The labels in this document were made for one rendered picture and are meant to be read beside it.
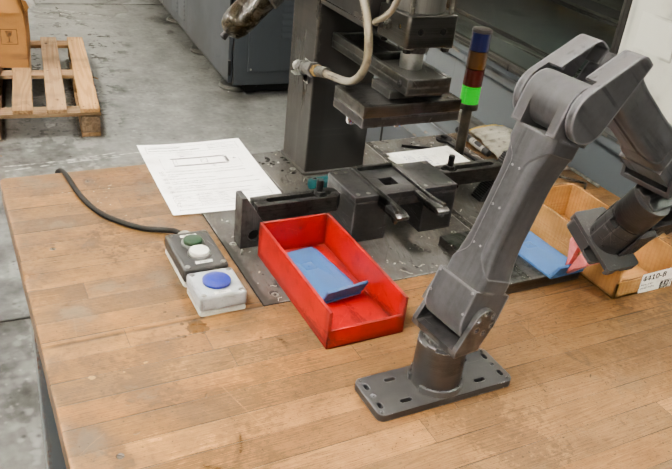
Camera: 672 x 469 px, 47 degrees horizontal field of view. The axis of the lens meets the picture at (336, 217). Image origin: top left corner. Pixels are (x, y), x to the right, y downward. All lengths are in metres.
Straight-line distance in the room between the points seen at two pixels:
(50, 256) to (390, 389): 0.55
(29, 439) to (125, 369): 1.25
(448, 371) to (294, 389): 0.19
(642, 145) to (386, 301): 0.40
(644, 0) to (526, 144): 0.90
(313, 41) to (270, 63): 3.07
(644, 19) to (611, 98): 0.86
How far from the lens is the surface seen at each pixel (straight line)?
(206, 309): 1.07
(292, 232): 1.21
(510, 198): 0.88
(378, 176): 1.31
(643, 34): 1.73
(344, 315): 1.09
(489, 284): 0.90
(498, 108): 2.08
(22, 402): 2.34
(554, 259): 1.29
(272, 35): 4.42
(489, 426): 0.97
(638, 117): 0.98
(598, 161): 1.79
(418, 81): 1.19
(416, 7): 1.18
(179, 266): 1.14
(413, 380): 0.98
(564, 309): 1.22
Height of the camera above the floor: 1.53
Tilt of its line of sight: 28 degrees down
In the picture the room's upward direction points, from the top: 7 degrees clockwise
